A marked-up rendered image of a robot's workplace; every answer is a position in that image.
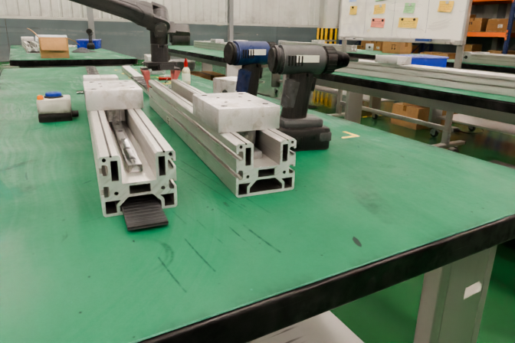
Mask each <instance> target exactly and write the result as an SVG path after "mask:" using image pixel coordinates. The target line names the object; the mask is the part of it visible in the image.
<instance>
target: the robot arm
mask: <svg viewBox="0 0 515 343"><path fill-rule="evenodd" d="M69 1H72V2H76V3H78V4H81V5H85V6H87V7H90V8H94V9H96V10H99V11H103V12H106V13H109V14H112V15H115V16H118V17H121V18H125V19H126V20H129V21H132V22H134V23H136V24H137V25H139V26H142V27H144V28H146V30H149V31H150V44H151V45H150V47H151V60H145V61H143V65H146V66H145V67H141V68H140V71H141V73H142V75H143V77H144V79H145V81H146V84H147V87H148V89H149V87H150V85H149V80H150V72H149V69H158V70H170V71H171V80H177V79H178V77H179V74H180V72H181V68H179V67H174V66H177V62H175V61H173V60H169V46H168V45H166V44H168V34H169V42H170V43H171V44H172V45H173V46H189V45H190V30H189V25H188V24H177V23H175V22H174V21H169V13H168V9H167V7H166V6H164V5H161V4H158V3H156V2H151V3H150V2H146V1H143V0H69Z"/></svg>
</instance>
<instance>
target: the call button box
mask: <svg viewBox="0 0 515 343"><path fill-rule="evenodd" d="M43 97H44V99H43V100H36V103H37V110H38V121H39V122H40V123H49V122H63V121H72V117H78V116H79V112H78V110H72V109H71V96H70V95H61V96H43Z"/></svg>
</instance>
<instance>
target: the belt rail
mask: <svg viewBox="0 0 515 343"><path fill-rule="evenodd" d="M122 68H123V69H122V71H123V72H124V73H125V74H126V75H127V76H128V77H129V78H130V79H131V80H133V81H134V82H135V83H136V84H137V85H139V86H140V87H141V88H142V89H143V91H144V92H145V93H146V94H147V95H148V96H150V95H149V92H148V91H147V89H146V88H145V87H144V86H142V85H140V84H139V83H137V82H136V81H135V80H134V79H132V78H131V77H143V76H142V75H141V74H140V73H138V72H137V71H135V70H134V69H133V68H132V67H130V66H122Z"/></svg>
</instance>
